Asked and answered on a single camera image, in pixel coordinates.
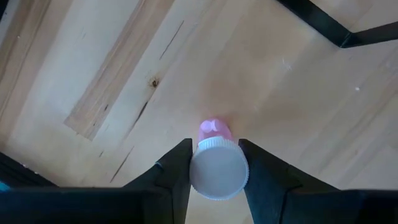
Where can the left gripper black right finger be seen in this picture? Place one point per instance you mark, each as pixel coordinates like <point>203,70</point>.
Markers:
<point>280,199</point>

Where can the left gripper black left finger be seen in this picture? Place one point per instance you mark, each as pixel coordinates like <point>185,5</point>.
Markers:
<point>161,199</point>

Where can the purple pill bottle white cap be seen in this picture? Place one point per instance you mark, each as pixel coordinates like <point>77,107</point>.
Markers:
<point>217,168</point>

